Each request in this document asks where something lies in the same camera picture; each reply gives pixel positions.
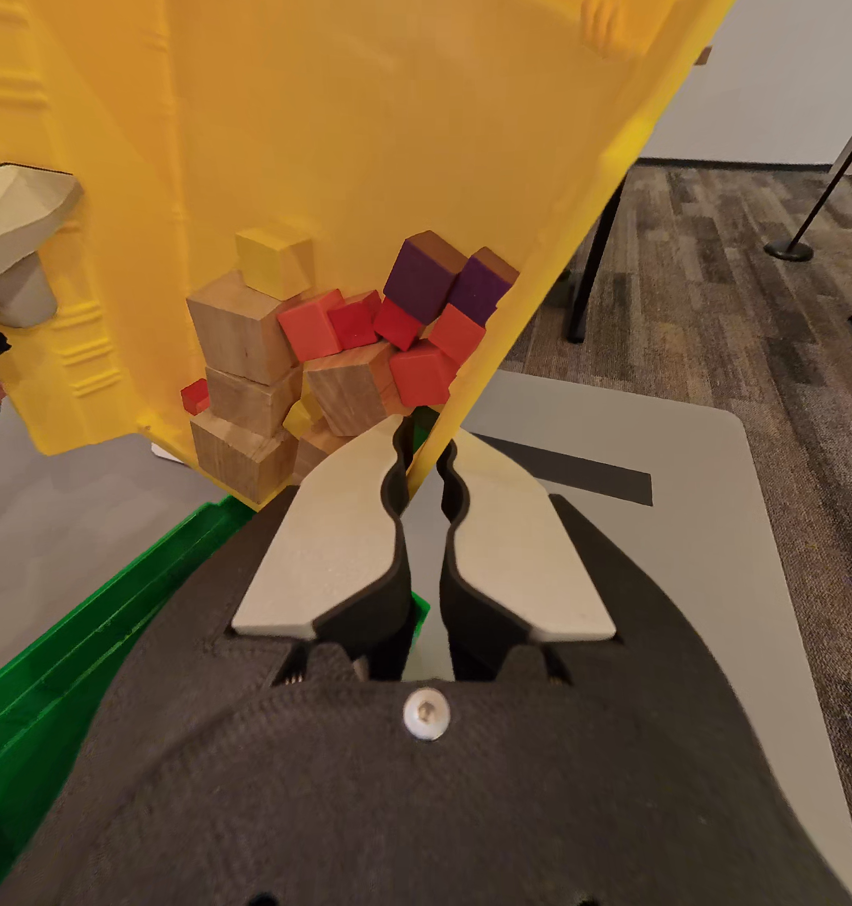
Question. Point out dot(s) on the white paper sheet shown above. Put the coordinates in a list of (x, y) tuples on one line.
[(167, 453)]

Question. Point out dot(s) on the wooden top desk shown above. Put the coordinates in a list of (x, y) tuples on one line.
[(588, 283)]

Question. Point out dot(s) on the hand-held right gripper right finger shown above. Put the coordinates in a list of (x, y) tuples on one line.
[(525, 566)]

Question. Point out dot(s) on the black floor stand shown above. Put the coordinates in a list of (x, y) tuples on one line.
[(788, 250)]

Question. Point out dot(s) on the green plastic box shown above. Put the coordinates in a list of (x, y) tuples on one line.
[(57, 693)]

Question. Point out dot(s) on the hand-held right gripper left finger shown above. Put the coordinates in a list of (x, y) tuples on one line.
[(326, 552)]

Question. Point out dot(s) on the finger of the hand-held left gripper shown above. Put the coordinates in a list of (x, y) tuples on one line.
[(15, 212)]

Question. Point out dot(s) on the pile of wooden cubes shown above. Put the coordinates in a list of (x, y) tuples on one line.
[(242, 333)]

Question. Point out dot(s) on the yellow plastic box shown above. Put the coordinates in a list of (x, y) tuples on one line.
[(362, 120)]

